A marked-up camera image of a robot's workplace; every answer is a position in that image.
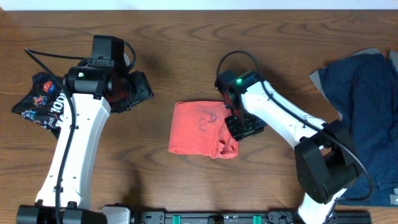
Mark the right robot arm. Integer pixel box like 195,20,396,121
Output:
215,70,364,223

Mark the black printed folded t-shirt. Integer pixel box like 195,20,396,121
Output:
11,72,65,139

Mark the red soccer t-shirt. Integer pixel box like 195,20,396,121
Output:
168,101,239,159

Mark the navy blue t-shirt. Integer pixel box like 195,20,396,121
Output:
317,52,398,208

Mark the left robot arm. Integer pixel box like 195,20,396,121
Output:
16,35,154,223

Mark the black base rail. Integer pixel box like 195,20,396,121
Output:
130,211,373,224

